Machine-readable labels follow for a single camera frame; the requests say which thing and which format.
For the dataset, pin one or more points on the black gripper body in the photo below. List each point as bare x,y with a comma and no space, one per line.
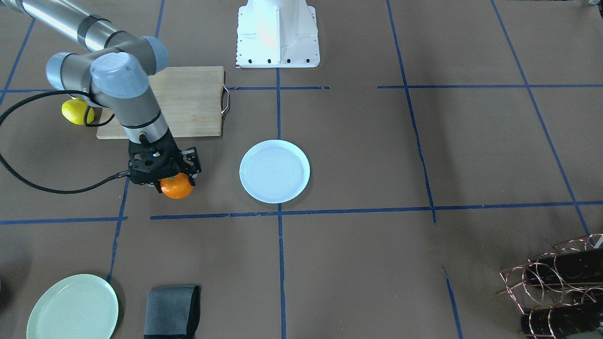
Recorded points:
191,163

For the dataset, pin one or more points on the dark wine bottle lower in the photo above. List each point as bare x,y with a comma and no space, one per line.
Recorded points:
563,321

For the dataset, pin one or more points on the folded grey cloth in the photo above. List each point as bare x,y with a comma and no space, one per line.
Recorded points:
173,312

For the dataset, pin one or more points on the dark wine bottle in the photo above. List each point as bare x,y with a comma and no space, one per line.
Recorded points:
574,268
563,321

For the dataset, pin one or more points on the bamboo cutting board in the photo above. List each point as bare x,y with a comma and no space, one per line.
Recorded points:
192,99

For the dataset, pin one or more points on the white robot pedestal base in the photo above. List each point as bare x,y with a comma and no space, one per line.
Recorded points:
277,34

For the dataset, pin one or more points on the copper wire bottle rack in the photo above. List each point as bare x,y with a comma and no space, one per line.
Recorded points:
559,292

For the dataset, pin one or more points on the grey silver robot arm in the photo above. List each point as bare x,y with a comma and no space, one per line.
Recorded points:
114,75

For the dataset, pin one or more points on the lower yellow lemon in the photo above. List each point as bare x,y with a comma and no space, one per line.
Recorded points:
75,110

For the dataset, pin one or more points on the light green plate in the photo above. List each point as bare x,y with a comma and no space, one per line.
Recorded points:
81,306

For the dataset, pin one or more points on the dark wine bottle upper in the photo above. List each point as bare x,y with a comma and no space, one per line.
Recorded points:
574,268

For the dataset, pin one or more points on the orange fruit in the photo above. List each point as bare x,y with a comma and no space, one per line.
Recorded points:
176,187

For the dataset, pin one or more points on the light blue plate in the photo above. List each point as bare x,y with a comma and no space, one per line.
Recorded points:
274,171

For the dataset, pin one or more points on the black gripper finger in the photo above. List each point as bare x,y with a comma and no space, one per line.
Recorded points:
190,164

